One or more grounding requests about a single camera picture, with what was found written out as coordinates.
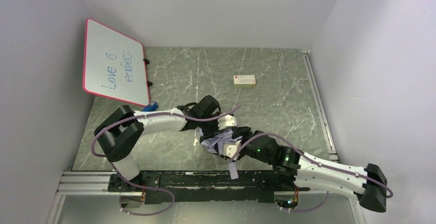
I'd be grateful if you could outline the light purple folding umbrella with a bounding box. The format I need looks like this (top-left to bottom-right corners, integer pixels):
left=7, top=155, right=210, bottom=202
left=198, top=126, right=253, bottom=180

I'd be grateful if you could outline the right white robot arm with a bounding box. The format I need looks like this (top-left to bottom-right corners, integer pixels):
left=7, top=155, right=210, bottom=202
left=224, top=133, right=393, bottom=213

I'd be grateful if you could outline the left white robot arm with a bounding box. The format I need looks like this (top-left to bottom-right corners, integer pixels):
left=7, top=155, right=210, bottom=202
left=91, top=95, right=237, bottom=188

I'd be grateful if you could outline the small white cardboard box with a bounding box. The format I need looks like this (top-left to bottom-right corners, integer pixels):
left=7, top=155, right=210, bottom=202
left=233, top=75, right=256, bottom=88

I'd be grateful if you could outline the blue whiteboard marker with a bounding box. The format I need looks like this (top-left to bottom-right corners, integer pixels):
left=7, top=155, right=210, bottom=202
left=141, top=101, right=159, bottom=112

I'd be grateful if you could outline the red framed whiteboard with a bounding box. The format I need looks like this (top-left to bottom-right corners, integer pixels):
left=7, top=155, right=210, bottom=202
left=82, top=18, right=151, bottom=106

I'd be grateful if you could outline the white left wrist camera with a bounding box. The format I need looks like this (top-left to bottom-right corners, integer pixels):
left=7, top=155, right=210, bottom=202
left=217, top=115, right=238, bottom=130

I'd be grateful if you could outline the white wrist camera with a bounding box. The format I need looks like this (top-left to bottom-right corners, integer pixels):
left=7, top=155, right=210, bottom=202
left=223, top=140, right=241, bottom=160
left=217, top=115, right=238, bottom=130

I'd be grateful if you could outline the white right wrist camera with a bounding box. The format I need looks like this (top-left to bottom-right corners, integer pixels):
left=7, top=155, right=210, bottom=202
left=223, top=140, right=241, bottom=160

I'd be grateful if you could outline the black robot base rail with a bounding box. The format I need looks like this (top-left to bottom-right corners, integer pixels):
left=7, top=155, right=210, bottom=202
left=107, top=170, right=295, bottom=204

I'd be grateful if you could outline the aluminium frame rail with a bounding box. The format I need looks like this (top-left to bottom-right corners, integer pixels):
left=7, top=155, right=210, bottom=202
left=56, top=170, right=357, bottom=196

